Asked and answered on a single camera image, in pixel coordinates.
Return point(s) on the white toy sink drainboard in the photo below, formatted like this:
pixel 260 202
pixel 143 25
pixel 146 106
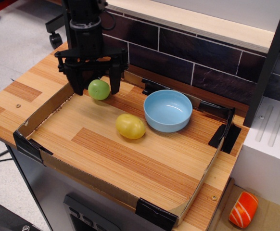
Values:
pixel 258 166

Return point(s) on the light blue bowl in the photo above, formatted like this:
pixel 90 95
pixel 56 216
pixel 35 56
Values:
pixel 167 110

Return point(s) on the grey oven control panel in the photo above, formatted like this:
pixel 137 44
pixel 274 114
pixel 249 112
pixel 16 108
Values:
pixel 91 216

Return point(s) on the green toy pear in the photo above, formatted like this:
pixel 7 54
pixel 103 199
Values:
pixel 98 89

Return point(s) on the cardboard fence with black tape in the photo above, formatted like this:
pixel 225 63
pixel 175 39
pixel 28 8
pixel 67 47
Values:
pixel 166 178

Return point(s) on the yellow toy potato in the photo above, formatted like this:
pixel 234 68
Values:
pixel 130 126

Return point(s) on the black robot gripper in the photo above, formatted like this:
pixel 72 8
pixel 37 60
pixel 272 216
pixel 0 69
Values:
pixel 90 53

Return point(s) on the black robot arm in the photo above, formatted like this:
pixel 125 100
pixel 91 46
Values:
pixel 87 12

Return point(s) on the dark grey right post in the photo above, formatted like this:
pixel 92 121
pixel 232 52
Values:
pixel 263 80

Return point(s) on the light wooden shelf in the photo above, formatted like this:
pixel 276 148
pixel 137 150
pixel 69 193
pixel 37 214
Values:
pixel 200 24

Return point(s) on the black office chair base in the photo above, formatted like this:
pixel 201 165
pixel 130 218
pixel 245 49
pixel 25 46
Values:
pixel 51 27

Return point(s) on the dark grey post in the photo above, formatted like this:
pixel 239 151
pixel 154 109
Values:
pixel 66 16
pixel 263 80

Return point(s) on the dark grey left post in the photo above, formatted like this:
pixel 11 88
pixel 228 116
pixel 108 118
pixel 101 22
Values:
pixel 66 16

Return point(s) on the orange salmon sushi toy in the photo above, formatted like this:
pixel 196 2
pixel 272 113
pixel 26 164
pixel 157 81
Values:
pixel 244 210

